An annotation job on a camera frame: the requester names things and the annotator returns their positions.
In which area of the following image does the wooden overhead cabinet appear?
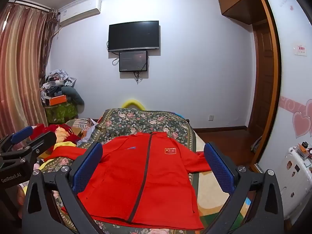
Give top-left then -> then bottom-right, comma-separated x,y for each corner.
217,0 -> 267,25

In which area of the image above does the grey pillow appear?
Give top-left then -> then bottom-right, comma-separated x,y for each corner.
61,85 -> 85,106

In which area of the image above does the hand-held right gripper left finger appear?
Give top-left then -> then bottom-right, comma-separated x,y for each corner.
21,142 -> 103,234

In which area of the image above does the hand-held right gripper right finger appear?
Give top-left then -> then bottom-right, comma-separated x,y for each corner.
204,142 -> 292,234

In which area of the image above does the wooden door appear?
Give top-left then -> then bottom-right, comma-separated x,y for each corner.
252,21 -> 275,132

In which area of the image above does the black wall television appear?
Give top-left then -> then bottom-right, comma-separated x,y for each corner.
108,20 -> 160,52

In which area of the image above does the small black wall monitor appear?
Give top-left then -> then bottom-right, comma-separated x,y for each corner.
119,50 -> 149,73

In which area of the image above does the sliding wardrobe door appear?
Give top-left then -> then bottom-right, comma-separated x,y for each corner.
251,0 -> 312,174

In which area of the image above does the yellow ring toy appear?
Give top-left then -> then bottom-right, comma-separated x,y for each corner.
121,99 -> 145,109

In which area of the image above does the curtain rod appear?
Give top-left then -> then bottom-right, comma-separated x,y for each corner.
10,0 -> 60,14

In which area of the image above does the floral bedspread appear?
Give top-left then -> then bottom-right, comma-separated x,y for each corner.
41,107 -> 198,234

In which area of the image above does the striped patterned cloth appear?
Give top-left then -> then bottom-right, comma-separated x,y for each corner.
65,118 -> 98,142

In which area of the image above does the red bird plush toy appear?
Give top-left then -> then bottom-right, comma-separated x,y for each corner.
31,123 -> 81,162

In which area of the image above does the cream printed blanket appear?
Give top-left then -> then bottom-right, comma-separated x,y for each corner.
190,132 -> 256,234

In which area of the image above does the grey bag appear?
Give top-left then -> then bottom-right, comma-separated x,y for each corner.
251,136 -> 263,154

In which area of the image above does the pink striped curtain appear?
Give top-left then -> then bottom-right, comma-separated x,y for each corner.
0,4 -> 59,150

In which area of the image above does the white air conditioner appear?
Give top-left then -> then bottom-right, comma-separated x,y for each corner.
58,0 -> 102,27

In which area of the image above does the pink wall sign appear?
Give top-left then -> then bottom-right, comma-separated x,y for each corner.
294,43 -> 308,56

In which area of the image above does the red zip jacket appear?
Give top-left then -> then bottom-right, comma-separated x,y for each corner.
44,131 -> 212,230

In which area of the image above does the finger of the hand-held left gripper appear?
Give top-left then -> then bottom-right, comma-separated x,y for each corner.
24,131 -> 57,162
0,126 -> 34,154

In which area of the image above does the pile of clothes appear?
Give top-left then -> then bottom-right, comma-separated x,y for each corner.
40,68 -> 76,106

